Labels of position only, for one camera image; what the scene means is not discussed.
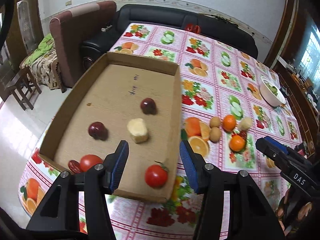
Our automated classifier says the dark red jujube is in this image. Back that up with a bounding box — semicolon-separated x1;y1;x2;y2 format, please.
238;130;247;141

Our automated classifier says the orange mandarin with leaf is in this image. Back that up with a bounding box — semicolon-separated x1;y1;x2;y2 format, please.
229;134;246;152

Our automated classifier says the large brown kiwi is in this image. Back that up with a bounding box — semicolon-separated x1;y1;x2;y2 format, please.
209;127;222;142

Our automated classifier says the large dark red plum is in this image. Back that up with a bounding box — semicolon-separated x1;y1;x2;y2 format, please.
140;98;157;115

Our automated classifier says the person hand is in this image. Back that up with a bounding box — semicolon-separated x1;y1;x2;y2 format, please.
275;186;317;238

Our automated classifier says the wooden sideboard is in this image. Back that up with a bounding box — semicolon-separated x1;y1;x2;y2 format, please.
274;56;319;162

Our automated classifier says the red jujube in tray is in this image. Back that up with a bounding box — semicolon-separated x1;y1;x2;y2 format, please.
68;160;82;174

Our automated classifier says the white bowl with greens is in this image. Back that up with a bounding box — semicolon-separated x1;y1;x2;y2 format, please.
259;76;286;107

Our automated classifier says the floral plastic tablecloth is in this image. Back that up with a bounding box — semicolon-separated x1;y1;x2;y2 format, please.
17;22;304;240

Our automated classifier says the window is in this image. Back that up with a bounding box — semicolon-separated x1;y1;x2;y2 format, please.
299;27;319;83

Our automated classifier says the red tomato with stem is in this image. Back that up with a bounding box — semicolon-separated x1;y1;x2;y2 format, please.
144;161;169;188

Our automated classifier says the yellow sugarcane chunk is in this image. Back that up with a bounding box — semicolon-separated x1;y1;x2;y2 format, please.
127;118;149;144

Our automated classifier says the cardboard tray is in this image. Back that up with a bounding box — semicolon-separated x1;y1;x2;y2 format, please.
39;52;181;203

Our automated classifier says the wooden stool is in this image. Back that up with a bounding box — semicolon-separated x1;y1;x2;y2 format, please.
4;67;42;111

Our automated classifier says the black leather sofa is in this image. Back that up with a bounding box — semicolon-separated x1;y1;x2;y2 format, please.
80;4;258;70

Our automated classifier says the green patterned blanket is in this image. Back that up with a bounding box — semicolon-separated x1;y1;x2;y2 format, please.
20;33;59;90

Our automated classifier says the red object on sofa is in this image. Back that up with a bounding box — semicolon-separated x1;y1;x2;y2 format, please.
185;23;201;34

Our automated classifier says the maroon armchair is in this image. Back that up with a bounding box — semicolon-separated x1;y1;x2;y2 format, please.
49;1;117;88

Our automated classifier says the wooden door with glass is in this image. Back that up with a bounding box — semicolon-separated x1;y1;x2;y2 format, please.
4;0;44;73

